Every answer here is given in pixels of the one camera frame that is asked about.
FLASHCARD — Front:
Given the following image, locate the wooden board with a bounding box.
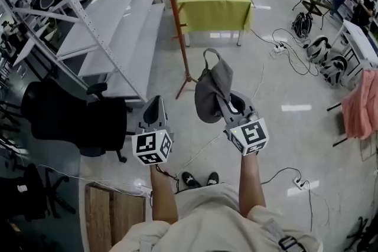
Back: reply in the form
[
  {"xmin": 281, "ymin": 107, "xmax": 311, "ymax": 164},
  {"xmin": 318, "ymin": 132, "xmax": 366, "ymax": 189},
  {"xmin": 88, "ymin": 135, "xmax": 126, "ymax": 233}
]
[{"xmin": 84, "ymin": 182, "xmax": 147, "ymax": 252}]

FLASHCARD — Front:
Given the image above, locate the black floor cable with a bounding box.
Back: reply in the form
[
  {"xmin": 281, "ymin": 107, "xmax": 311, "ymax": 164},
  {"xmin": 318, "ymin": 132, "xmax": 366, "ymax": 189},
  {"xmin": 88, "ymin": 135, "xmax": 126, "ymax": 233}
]
[{"xmin": 259, "ymin": 167, "xmax": 314, "ymax": 233}]

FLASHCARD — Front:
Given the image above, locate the black glass table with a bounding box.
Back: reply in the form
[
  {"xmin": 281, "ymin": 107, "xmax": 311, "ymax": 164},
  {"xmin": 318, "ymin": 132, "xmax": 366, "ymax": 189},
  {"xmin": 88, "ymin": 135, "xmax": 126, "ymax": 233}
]
[{"xmin": 292, "ymin": 0, "xmax": 335, "ymax": 31}]

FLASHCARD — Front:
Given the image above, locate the person's black shoe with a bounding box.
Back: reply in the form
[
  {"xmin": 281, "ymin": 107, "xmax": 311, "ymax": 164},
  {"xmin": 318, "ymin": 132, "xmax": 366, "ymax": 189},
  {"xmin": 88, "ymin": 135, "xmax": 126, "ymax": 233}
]
[
  {"xmin": 181, "ymin": 171, "xmax": 202, "ymax": 189},
  {"xmin": 206, "ymin": 171, "xmax": 220, "ymax": 186}
]

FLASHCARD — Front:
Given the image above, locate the person's left forearm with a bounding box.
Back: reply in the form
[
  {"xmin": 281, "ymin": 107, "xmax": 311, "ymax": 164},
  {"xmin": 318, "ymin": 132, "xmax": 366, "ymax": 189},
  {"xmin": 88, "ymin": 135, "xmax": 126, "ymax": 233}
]
[{"xmin": 149, "ymin": 163, "xmax": 180, "ymax": 225}]

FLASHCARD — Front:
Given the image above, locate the black office chair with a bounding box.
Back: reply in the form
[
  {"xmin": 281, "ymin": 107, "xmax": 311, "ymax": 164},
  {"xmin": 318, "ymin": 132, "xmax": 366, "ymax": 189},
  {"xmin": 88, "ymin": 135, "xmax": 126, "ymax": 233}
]
[
  {"xmin": 20, "ymin": 81, "xmax": 134, "ymax": 163},
  {"xmin": 0, "ymin": 162, "xmax": 78, "ymax": 224}
]

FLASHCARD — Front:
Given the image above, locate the black strap buckle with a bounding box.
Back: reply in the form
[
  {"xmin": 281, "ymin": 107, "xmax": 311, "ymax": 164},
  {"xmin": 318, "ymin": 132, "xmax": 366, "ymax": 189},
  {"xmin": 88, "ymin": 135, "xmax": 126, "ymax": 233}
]
[{"xmin": 277, "ymin": 235, "xmax": 305, "ymax": 252}]

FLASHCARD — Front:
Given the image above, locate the grey cap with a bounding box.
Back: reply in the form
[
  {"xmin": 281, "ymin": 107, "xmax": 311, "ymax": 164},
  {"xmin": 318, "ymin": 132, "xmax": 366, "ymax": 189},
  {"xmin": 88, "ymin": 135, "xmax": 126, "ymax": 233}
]
[{"xmin": 194, "ymin": 48, "xmax": 234, "ymax": 124}]

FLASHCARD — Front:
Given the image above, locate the black wrist cord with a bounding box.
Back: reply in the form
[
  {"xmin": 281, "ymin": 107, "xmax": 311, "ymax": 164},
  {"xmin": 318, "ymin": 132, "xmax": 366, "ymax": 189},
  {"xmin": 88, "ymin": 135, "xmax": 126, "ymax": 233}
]
[{"xmin": 154, "ymin": 164, "xmax": 181, "ymax": 187}]

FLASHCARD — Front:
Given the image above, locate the person's black right shoe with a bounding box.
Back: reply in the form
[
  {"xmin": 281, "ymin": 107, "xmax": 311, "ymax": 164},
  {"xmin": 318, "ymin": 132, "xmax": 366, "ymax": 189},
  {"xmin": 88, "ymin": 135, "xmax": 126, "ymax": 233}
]
[{"xmin": 206, "ymin": 171, "xmax": 220, "ymax": 186}]

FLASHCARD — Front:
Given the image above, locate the wooden coat stand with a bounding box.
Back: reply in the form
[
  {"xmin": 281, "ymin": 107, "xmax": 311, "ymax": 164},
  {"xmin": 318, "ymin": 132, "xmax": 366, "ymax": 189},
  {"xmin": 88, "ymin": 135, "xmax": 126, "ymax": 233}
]
[{"xmin": 159, "ymin": 0, "xmax": 199, "ymax": 100}]

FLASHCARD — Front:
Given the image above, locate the white metal shelving rack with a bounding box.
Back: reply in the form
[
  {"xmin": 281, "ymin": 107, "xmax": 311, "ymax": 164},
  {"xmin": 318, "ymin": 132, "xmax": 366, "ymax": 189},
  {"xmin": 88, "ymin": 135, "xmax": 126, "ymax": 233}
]
[{"xmin": 0, "ymin": 0, "xmax": 167, "ymax": 104}]

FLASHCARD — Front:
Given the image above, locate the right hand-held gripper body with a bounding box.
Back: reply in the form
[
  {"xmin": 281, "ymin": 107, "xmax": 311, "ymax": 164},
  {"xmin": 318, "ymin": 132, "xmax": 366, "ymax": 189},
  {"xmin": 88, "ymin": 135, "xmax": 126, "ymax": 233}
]
[{"xmin": 223, "ymin": 111, "xmax": 270, "ymax": 156}]

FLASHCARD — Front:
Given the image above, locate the person's beige clothing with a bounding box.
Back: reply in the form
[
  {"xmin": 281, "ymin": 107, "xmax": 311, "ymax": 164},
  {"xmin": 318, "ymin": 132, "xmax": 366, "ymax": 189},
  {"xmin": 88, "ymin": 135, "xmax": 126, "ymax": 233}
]
[{"xmin": 109, "ymin": 182, "xmax": 323, "ymax": 252}]

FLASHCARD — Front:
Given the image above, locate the pink cloth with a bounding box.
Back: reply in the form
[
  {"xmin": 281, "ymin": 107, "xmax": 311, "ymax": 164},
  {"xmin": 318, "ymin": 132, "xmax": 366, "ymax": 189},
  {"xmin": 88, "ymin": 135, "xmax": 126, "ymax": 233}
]
[{"xmin": 341, "ymin": 68, "xmax": 378, "ymax": 140}]

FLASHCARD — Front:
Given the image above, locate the white desk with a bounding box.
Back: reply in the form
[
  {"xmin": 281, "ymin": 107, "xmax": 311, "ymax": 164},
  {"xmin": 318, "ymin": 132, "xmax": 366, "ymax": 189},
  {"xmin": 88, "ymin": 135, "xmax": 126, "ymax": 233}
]
[{"xmin": 332, "ymin": 19, "xmax": 378, "ymax": 84}]

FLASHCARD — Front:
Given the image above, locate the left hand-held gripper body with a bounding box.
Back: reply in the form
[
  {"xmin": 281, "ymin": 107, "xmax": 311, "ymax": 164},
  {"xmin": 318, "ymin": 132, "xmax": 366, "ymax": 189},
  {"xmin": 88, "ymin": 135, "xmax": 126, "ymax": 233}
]
[{"xmin": 131, "ymin": 120, "xmax": 175, "ymax": 166}]

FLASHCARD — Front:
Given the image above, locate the white and black backpack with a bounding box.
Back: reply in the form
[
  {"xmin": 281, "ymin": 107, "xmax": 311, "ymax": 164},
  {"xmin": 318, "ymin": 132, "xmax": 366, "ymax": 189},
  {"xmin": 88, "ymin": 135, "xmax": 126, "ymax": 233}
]
[
  {"xmin": 320, "ymin": 54, "xmax": 350, "ymax": 87},
  {"xmin": 306, "ymin": 35, "xmax": 333, "ymax": 63}
]

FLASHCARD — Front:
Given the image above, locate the table with green cloth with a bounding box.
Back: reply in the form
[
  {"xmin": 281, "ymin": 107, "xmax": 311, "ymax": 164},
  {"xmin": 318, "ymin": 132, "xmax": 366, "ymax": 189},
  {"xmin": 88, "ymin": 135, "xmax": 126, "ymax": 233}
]
[{"xmin": 176, "ymin": 0, "xmax": 254, "ymax": 47}]

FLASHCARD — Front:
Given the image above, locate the white floor cable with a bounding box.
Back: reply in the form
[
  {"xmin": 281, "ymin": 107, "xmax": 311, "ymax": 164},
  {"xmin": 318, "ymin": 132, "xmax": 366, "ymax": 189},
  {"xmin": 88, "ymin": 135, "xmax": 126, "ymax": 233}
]
[{"xmin": 174, "ymin": 61, "xmax": 266, "ymax": 181}]

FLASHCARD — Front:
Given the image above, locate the person's black left shoe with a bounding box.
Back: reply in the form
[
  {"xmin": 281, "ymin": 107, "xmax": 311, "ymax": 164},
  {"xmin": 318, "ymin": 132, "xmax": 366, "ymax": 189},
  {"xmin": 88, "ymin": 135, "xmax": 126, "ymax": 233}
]
[{"xmin": 181, "ymin": 171, "xmax": 202, "ymax": 189}]

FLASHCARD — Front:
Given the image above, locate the person's right forearm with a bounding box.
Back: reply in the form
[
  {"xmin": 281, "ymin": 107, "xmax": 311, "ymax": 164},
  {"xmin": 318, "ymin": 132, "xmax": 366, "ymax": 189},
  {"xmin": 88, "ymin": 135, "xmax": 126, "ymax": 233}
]
[{"xmin": 238, "ymin": 153, "xmax": 266, "ymax": 219}]

